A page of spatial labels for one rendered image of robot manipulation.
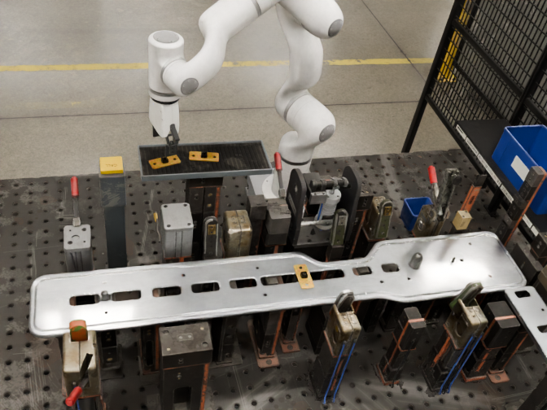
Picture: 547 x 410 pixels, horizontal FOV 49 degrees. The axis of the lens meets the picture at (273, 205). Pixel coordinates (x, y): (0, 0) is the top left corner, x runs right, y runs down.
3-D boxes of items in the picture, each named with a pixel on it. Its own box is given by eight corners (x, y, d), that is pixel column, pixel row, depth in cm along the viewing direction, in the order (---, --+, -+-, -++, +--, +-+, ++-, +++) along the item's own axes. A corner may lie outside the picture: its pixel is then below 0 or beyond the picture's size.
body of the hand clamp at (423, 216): (399, 290, 208) (431, 218, 184) (391, 275, 213) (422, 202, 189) (414, 289, 210) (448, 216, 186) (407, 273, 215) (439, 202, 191)
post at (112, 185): (106, 281, 194) (98, 178, 165) (105, 263, 200) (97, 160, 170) (130, 279, 196) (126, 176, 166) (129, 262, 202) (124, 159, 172)
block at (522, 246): (498, 329, 202) (536, 271, 181) (481, 301, 210) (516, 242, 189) (505, 329, 202) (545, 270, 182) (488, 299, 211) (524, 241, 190)
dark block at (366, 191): (330, 286, 205) (358, 195, 177) (324, 271, 210) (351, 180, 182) (343, 285, 207) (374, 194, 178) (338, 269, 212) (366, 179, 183)
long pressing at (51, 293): (27, 349, 141) (26, 346, 140) (31, 275, 157) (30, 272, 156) (531, 288, 178) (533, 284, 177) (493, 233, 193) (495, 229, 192)
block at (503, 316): (462, 386, 184) (497, 332, 165) (446, 354, 192) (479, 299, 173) (489, 381, 187) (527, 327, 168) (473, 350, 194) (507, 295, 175)
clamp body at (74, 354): (71, 457, 153) (54, 382, 129) (70, 404, 163) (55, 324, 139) (114, 450, 156) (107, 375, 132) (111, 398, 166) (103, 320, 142)
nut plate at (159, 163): (153, 169, 167) (153, 166, 166) (147, 161, 169) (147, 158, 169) (181, 163, 171) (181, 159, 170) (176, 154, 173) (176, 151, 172)
